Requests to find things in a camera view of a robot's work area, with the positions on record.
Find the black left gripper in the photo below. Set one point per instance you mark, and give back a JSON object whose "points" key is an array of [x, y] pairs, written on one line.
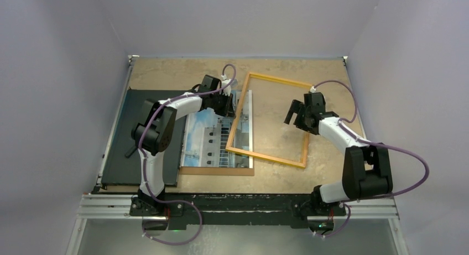
{"points": [[228, 110]]}

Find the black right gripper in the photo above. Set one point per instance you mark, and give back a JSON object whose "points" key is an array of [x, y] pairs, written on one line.
{"points": [[297, 107]]}

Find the building and sky photo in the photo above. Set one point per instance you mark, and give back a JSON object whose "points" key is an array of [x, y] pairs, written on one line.
{"points": [[206, 136]]}

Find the yellow wooden picture frame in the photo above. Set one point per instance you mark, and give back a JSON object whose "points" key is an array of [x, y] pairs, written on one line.
{"points": [[269, 121]]}

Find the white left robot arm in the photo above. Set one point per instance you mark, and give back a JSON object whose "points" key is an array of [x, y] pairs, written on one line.
{"points": [[154, 130]]}

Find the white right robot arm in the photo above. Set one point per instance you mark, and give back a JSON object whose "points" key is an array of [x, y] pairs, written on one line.
{"points": [[366, 168]]}

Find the brown backing board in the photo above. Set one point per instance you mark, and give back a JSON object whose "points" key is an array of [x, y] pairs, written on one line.
{"points": [[190, 170]]}

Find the black flat box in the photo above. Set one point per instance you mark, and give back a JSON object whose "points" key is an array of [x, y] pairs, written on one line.
{"points": [[121, 171]]}

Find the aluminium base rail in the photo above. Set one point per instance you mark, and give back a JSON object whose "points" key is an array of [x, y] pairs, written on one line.
{"points": [[293, 210]]}

